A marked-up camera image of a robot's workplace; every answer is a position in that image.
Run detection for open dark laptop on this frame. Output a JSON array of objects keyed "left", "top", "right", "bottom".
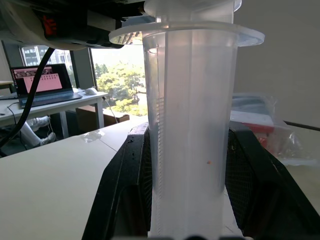
[{"left": 10, "top": 63, "right": 84, "bottom": 109}]

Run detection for brown cardboard box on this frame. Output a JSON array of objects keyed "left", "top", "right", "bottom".
[{"left": 75, "top": 104, "right": 130, "bottom": 134}]

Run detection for thin black bar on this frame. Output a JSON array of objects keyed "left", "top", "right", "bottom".
[{"left": 284, "top": 120, "right": 320, "bottom": 131}]

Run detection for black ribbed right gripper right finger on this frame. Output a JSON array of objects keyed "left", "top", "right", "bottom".
[{"left": 224, "top": 120, "right": 320, "bottom": 240}]

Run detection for white office desk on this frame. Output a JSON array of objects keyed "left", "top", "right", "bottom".
[{"left": 0, "top": 90, "right": 109, "bottom": 139}]

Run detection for white robot leg parts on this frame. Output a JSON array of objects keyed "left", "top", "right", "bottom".
[{"left": 20, "top": 115, "right": 57, "bottom": 149}]

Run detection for large translucent plastic syringe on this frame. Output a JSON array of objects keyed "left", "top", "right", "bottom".
[{"left": 108, "top": 0, "right": 266, "bottom": 240}]

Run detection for clear plastic bag with boxes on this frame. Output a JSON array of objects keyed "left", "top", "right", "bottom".
[{"left": 229, "top": 92, "right": 313, "bottom": 166}]

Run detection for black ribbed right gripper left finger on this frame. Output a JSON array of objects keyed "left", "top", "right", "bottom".
[{"left": 81, "top": 121, "right": 154, "bottom": 240}]

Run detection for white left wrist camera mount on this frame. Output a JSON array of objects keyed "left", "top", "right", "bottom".
[{"left": 0, "top": 0, "right": 89, "bottom": 51}]

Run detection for thin white cable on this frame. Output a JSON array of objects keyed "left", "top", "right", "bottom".
[{"left": 101, "top": 96, "right": 119, "bottom": 124}]

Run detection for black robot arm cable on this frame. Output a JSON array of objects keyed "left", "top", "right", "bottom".
[{"left": 0, "top": 47, "right": 56, "bottom": 157}]

